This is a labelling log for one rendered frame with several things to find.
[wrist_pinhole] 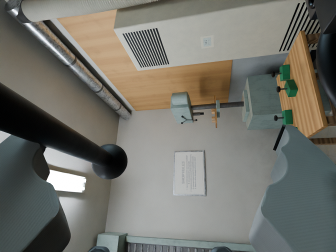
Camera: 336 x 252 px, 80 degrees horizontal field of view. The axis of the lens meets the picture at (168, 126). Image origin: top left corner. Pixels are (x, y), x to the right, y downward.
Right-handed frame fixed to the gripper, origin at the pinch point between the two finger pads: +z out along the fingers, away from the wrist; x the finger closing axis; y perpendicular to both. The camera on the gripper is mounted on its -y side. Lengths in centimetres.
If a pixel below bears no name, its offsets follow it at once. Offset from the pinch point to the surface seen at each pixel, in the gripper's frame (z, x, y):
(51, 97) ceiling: 181, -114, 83
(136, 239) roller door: 137, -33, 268
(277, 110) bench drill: 168, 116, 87
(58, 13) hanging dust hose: 166, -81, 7
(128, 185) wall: 200, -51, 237
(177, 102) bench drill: 192, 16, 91
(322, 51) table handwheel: 19.1, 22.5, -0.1
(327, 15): 8.4, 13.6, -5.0
